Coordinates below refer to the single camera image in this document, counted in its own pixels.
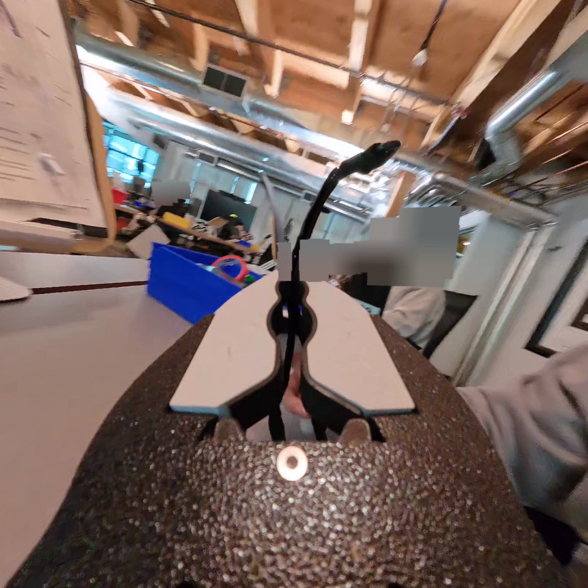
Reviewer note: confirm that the yellow storage bin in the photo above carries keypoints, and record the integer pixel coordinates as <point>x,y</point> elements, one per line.
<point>176,220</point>

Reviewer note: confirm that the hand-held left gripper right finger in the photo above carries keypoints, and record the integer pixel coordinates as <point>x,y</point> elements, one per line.
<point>358,358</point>

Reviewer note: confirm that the printed instruction sheet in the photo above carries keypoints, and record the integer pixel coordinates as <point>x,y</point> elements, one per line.
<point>37,110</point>

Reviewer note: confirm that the wooden document stand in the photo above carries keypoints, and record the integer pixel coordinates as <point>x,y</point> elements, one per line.
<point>99,184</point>

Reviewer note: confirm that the person's right forearm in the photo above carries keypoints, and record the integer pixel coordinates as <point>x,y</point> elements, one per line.
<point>533,432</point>

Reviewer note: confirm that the person's right hand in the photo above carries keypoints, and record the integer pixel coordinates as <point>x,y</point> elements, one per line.
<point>296,395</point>

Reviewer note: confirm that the grey desk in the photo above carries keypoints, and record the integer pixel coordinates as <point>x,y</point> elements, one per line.
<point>73,367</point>

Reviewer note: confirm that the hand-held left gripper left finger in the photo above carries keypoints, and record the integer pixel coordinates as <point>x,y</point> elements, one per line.
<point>230,358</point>

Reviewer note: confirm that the blue plastic bin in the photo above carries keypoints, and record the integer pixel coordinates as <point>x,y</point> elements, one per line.
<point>188,285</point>

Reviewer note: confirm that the dark computer monitor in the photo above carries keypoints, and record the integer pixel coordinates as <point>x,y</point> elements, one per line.
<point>230,207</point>

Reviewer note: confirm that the square marker wall poster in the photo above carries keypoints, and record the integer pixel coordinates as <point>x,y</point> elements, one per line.
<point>556,312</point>

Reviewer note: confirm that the red tape roll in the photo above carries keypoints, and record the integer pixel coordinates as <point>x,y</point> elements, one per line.
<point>230,266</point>

